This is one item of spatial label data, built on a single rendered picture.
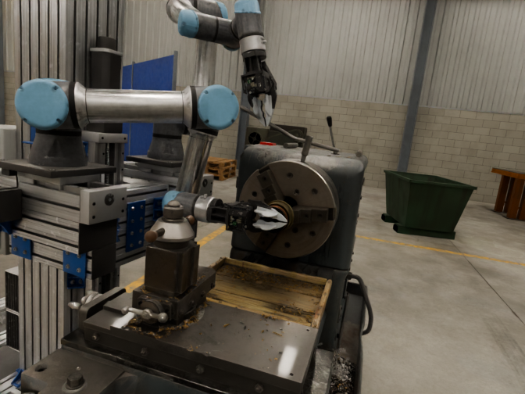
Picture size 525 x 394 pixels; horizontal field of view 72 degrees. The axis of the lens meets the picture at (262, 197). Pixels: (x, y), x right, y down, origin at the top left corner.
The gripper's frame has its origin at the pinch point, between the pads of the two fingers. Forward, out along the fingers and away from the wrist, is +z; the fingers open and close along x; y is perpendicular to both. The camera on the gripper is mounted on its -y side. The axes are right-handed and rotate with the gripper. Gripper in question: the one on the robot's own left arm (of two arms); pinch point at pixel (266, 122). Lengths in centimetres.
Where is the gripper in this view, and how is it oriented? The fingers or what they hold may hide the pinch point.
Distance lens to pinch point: 115.0
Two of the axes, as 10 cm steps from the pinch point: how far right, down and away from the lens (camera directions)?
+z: 1.5, 9.8, 0.9
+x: 9.4, -1.2, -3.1
